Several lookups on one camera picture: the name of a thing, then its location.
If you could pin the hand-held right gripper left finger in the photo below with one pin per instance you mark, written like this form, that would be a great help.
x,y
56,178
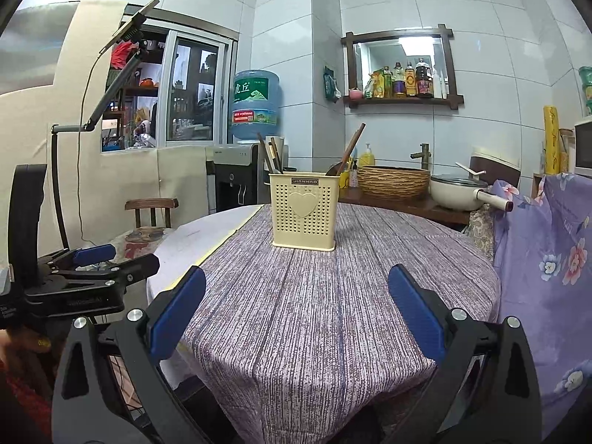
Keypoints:
x,y
178,314

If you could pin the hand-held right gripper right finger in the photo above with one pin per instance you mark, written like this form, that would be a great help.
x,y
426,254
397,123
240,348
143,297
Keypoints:
x,y
416,314

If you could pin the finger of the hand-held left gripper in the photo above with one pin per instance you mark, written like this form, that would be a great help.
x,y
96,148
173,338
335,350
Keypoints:
x,y
115,270
95,254

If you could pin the cream perforated utensil holder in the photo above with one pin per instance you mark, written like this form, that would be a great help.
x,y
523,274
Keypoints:
x,y
305,222

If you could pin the black chopstick with gold band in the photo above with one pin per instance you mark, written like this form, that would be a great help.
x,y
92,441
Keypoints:
x,y
276,152

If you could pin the person's left hand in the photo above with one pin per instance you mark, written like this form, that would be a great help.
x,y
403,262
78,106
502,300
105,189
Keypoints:
x,y
27,344

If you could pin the cat print seat cushion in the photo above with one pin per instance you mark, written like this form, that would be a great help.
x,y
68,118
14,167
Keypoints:
x,y
138,240

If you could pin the wooden chair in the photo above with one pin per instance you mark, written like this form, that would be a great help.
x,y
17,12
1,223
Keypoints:
x,y
152,204

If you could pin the white table cover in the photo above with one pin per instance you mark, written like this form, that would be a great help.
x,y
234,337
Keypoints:
x,y
199,240

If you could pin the purple striped tablecloth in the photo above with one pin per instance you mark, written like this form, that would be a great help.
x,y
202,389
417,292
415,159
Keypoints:
x,y
323,314

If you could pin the brown patterned cloth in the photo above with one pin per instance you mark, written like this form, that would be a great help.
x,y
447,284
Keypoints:
x,y
480,233

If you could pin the beige backdrop panel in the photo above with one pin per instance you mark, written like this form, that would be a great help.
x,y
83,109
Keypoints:
x,y
55,120

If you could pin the brown wooden counter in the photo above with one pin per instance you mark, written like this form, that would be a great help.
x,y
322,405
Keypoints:
x,y
402,208

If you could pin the white lidded pan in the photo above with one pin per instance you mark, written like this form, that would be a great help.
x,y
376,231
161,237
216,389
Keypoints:
x,y
455,194

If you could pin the woven basket sink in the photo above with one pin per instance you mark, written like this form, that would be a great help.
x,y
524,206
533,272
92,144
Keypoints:
x,y
393,184

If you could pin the water dispenser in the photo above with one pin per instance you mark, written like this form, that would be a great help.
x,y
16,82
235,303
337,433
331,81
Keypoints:
x,y
231,180

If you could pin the purple floral cloth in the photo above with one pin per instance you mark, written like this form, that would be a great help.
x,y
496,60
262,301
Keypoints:
x,y
545,249

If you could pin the yellow mug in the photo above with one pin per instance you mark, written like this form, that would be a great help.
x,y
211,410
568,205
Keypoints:
x,y
344,179

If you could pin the white rice paddle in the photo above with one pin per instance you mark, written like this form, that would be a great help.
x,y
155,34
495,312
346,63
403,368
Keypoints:
x,y
467,169

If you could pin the bronze faucet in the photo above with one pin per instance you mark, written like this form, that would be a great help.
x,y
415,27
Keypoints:
x,y
423,155

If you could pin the person's red patterned clothing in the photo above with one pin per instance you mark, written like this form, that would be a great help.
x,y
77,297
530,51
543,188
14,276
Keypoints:
x,y
23,407

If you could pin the yellow soap pump bottle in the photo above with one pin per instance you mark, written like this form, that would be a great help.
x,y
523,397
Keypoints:
x,y
367,157

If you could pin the white brown rice cooker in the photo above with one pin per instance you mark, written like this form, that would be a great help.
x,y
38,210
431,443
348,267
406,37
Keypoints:
x,y
497,164

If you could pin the orange teapot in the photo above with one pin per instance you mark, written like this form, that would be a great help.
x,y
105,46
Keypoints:
x,y
148,83

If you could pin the aluminium sliding window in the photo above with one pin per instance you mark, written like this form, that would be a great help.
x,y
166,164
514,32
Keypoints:
x,y
189,97

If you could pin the red artificial flower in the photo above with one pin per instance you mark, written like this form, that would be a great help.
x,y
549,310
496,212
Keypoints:
x,y
124,53

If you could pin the blue water jug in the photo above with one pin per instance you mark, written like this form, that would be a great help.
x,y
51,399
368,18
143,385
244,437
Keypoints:
x,y
255,106

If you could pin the glass storage jar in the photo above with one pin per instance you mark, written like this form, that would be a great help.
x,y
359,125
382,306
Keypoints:
x,y
565,152

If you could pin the yellow patterned roll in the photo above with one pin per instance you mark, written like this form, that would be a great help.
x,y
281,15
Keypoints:
x,y
552,138

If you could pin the dark flat panel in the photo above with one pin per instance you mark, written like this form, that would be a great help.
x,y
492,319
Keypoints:
x,y
132,23

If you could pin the pink small cup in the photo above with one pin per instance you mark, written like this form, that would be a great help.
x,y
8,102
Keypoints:
x,y
355,94

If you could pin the amber sauce bottle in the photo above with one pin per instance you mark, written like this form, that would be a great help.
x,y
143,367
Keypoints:
x,y
410,82

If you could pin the yellow green snack bag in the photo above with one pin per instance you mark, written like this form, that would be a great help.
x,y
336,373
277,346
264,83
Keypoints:
x,y
379,84

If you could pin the dark soy sauce bottle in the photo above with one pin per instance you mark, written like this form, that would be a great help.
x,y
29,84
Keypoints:
x,y
424,81

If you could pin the white microwave oven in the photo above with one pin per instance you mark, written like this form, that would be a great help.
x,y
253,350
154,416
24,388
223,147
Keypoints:
x,y
583,148

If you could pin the green hanging packet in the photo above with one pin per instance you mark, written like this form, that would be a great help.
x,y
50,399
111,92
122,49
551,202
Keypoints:
x,y
332,84

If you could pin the stacked green cups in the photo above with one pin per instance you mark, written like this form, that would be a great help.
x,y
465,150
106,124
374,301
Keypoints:
x,y
586,90

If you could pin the wooden framed wall shelf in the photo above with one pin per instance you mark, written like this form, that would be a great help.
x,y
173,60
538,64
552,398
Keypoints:
x,y
351,69

